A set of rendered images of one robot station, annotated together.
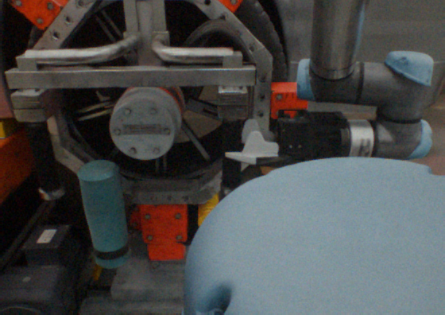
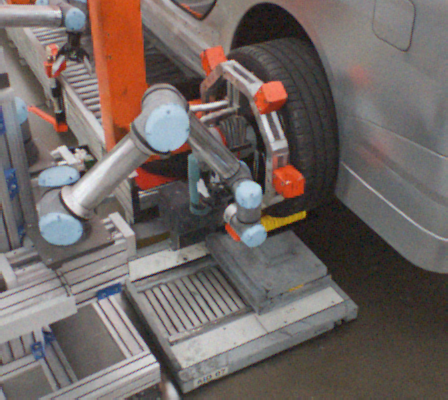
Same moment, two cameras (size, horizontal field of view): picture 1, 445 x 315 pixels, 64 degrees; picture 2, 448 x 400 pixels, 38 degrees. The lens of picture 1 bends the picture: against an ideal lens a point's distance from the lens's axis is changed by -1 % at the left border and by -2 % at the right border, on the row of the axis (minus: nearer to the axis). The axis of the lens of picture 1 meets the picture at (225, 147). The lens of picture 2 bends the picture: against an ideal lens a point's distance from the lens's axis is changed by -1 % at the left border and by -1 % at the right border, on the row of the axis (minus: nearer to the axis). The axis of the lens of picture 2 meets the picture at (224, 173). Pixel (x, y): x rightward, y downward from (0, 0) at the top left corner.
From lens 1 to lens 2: 1.99 m
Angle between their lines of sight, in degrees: 55
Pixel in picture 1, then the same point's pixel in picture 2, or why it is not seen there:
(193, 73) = not seen: hidden behind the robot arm
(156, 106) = not seen: hidden behind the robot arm
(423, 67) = (239, 195)
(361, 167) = (70, 172)
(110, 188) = (195, 170)
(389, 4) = (396, 160)
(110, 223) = (193, 187)
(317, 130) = (220, 196)
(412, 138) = (240, 230)
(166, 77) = not seen: hidden behind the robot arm
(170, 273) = (254, 255)
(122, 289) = (225, 240)
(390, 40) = (396, 189)
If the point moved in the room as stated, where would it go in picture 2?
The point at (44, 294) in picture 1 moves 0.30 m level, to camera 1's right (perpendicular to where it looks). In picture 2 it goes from (174, 204) to (202, 245)
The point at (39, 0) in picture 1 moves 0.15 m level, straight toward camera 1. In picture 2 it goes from (206, 62) to (180, 76)
